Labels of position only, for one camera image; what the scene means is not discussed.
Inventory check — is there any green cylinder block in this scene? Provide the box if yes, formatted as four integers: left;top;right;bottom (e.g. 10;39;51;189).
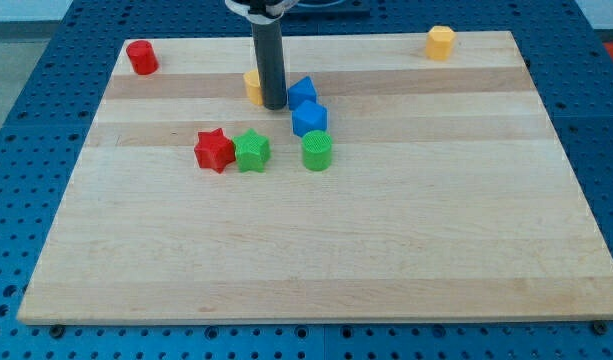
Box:
301;130;333;171

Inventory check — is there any light wooden board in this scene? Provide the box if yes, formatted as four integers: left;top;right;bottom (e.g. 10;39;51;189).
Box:
17;31;613;325

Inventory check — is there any yellow hexagon block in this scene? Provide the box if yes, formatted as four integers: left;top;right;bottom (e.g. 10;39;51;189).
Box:
425;25;456;61

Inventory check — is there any red cylinder block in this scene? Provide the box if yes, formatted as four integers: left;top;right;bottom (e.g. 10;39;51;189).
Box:
126;40;159;75

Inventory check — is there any blue block upper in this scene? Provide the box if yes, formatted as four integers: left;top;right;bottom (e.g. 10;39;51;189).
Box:
288;76;318;110

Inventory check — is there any yellow block behind rod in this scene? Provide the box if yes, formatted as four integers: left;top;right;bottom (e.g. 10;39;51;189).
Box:
243;69;263;106

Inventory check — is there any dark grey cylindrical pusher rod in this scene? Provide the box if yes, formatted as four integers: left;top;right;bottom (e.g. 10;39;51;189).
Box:
251;20;287;110

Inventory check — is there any blue cube block lower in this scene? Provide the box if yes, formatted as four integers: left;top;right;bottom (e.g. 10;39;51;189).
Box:
292;100;328;137

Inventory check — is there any red star block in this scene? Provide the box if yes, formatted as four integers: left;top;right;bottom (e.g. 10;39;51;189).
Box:
194;128;236;173

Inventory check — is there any green star block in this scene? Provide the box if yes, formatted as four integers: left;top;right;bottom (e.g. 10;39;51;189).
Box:
232;128;271;172

